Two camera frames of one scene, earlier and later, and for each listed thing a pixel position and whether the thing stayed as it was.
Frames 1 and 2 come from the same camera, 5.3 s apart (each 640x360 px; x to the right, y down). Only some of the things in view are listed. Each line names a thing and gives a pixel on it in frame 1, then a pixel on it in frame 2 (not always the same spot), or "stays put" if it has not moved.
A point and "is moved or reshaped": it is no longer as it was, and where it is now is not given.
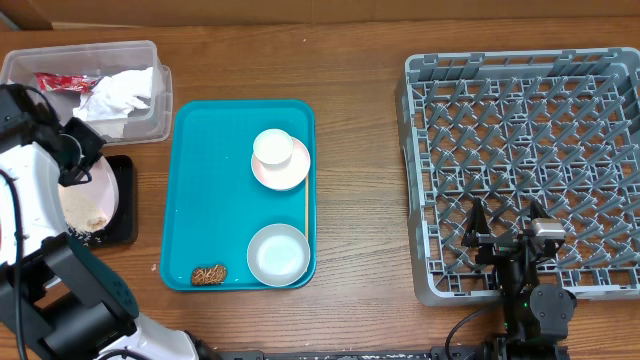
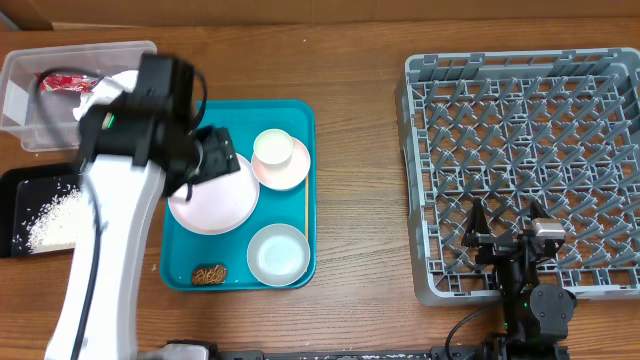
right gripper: (476, 227) stays put
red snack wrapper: (60, 82) stays put
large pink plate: (105, 183) is moved or reshaped
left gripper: (94, 144) -> (220, 155)
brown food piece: (209, 276) stays put
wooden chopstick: (307, 207) stays put
